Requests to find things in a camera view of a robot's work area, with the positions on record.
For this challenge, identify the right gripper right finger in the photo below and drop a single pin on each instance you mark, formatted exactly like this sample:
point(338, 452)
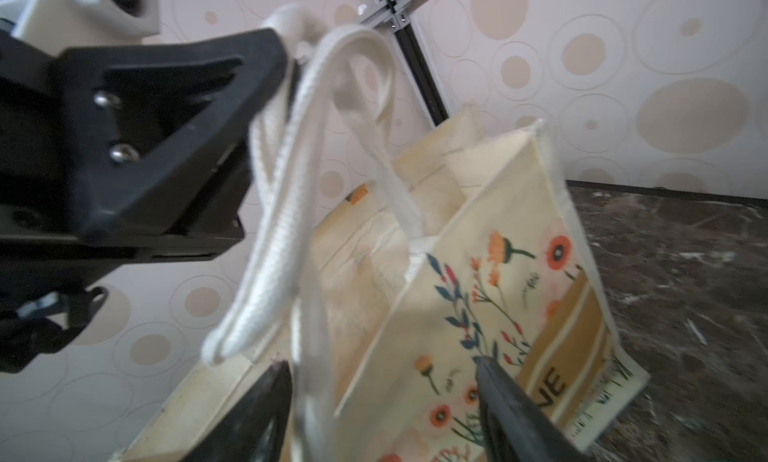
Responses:
point(513, 427)

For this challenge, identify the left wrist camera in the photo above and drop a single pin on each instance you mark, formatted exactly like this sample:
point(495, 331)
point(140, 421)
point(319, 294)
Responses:
point(53, 26)

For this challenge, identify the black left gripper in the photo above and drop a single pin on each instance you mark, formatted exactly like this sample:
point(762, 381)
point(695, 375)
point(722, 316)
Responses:
point(49, 275)

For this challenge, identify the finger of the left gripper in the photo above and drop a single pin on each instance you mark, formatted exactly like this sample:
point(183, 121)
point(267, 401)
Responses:
point(152, 130)

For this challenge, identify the cream canvas grocery bag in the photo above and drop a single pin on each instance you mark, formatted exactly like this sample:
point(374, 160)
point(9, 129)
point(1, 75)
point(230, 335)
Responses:
point(382, 282)

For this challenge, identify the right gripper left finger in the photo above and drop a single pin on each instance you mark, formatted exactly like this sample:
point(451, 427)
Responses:
point(254, 429)

